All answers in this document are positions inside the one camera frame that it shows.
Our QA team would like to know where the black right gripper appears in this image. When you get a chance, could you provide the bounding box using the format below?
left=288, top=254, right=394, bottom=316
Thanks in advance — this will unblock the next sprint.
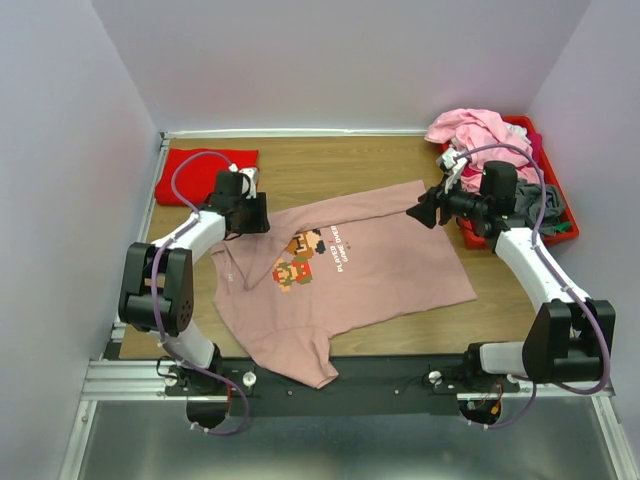
left=405, top=174, right=488, bottom=230

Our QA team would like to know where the dusty pink graphic t-shirt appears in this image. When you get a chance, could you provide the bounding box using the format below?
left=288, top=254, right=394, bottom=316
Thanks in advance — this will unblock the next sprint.
left=211, top=180, right=476, bottom=389

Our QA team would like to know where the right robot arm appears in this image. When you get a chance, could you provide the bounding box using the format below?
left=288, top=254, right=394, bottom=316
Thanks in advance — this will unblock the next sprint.
left=407, top=158, right=615, bottom=395

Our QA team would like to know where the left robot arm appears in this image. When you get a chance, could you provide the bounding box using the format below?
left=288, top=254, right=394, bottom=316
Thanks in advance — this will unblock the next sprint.
left=118, top=166, right=269, bottom=395

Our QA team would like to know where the red plastic bin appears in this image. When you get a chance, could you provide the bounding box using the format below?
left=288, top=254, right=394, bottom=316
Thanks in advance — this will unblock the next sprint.
left=439, top=114, right=581, bottom=251

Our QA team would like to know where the folded red t-shirt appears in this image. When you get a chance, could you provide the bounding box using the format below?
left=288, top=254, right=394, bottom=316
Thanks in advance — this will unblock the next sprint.
left=154, top=148, right=259, bottom=206

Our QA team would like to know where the light pink t-shirt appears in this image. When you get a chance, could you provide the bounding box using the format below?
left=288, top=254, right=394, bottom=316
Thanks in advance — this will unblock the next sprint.
left=425, top=109, right=539, bottom=193

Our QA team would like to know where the grey t-shirt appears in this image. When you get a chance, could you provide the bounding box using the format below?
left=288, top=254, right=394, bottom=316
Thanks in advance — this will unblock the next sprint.
left=515, top=180, right=566, bottom=225

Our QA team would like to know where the white printed t-shirt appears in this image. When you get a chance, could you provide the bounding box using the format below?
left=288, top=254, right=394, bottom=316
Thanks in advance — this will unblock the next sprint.
left=447, top=124, right=529, bottom=161

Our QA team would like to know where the magenta t-shirt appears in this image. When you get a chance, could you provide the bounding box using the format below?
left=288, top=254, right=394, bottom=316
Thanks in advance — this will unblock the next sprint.
left=461, top=134, right=542, bottom=193

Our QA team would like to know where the green t-shirt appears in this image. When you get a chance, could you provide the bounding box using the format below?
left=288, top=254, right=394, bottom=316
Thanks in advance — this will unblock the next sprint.
left=458, top=219, right=571, bottom=236

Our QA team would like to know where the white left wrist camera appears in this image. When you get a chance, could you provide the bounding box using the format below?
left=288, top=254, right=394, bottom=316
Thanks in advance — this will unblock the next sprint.
left=228, top=163, right=260, bottom=199

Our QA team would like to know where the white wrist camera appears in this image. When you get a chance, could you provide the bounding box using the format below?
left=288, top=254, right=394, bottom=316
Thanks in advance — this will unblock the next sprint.
left=228, top=163, right=260, bottom=199
left=436, top=147, right=470, bottom=194

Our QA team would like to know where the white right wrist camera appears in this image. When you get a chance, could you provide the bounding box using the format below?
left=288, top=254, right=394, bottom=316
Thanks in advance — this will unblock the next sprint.
left=436, top=147, right=470, bottom=194

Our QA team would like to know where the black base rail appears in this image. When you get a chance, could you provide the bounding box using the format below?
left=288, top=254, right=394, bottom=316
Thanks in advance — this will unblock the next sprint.
left=164, top=352, right=531, bottom=419

